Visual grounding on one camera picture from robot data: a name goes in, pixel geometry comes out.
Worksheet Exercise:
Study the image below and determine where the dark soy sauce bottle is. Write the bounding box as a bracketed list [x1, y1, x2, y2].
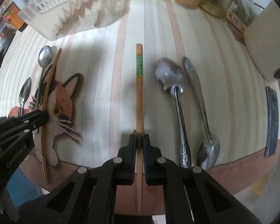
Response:
[2, 1, 25, 31]

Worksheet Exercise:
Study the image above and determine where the small steel spoon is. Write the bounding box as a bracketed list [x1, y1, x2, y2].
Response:
[18, 77, 32, 116]

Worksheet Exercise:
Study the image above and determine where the steel spoon patterned handle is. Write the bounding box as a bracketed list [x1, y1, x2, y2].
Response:
[155, 58, 192, 169]

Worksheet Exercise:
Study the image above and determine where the red white seasoning packet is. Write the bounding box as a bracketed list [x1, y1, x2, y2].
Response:
[226, 2, 246, 33]

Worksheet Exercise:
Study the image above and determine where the clear plastic utensil basket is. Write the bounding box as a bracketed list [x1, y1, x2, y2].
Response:
[18, 0, 130, 41]

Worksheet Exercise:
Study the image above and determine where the blue smartphone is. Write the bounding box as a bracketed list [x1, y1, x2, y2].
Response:
[264, 87, 279, 157]

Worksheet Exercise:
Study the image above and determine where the steel spoon bowl down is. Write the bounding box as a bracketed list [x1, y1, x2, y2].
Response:
[183, 57, 220, 171]

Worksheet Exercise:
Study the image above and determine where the wooden chopstick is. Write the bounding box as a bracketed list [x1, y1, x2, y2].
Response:
[41, 48, 62, 185]

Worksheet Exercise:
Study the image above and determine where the striped counter mat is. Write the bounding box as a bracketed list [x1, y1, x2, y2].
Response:
[0, 0, 280, 215]

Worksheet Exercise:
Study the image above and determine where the white pink electric kettle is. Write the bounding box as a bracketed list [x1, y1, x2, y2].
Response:
[243, 1, 280, 82]

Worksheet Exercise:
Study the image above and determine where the cat shaped mat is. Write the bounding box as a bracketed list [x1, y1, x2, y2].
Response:
[8, 64, 85, 167]

